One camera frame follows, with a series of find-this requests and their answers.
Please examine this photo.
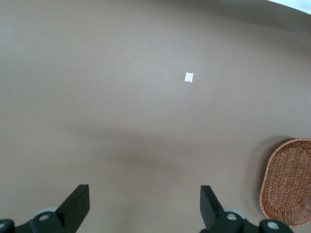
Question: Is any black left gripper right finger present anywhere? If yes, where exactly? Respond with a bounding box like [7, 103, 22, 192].
[200, 185, 295, 233]

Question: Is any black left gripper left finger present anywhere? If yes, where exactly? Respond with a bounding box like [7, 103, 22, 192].
[0, 184, 91, 233]

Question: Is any brown oval wicker basket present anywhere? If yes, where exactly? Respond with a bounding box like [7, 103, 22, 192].
[259, 138, 311, 228]

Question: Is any brown table cover sheet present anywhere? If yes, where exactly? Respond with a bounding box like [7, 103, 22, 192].
[0, 0, 311, 233]

